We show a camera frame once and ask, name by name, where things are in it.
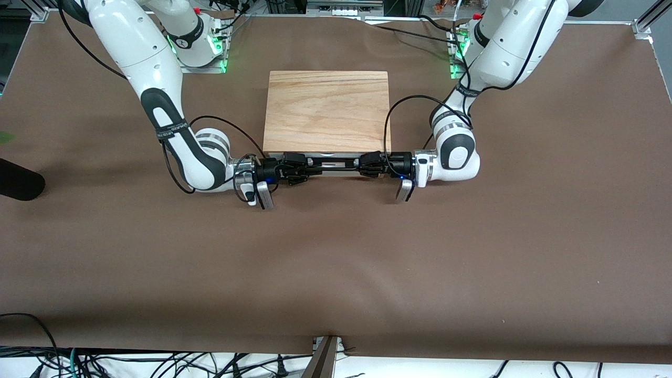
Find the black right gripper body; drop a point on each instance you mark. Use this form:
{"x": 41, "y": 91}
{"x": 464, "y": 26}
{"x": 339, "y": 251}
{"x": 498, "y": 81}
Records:
{"x": 270, "y": 169}

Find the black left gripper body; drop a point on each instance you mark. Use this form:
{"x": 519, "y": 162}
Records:
{"x": 400, "y": 162}

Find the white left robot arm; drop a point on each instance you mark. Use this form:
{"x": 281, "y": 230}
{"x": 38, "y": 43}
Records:
{"x": 504, "y": 52}

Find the light wooden drawer cabinet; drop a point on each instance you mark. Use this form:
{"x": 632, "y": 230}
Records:
{"x": 328, "y": 110}

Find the brown table cloth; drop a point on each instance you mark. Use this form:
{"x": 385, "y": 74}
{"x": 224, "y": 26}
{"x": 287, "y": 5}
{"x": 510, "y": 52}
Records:
{"x": 157, "y": 262}

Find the grey power strip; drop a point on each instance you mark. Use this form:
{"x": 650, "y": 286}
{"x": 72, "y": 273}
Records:
{"x": 344, "y": 9}

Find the black cylindrical vase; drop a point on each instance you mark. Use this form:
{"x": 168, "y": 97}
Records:
{"x": 18, "y": 181}

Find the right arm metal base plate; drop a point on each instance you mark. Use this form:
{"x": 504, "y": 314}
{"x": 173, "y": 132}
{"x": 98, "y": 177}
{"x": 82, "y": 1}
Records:
{"x": 199, "y": 70}

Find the wooden camera mount bracket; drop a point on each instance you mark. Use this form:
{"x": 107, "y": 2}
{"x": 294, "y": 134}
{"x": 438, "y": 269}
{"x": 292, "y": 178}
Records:
{"x": 321, "y": 362}

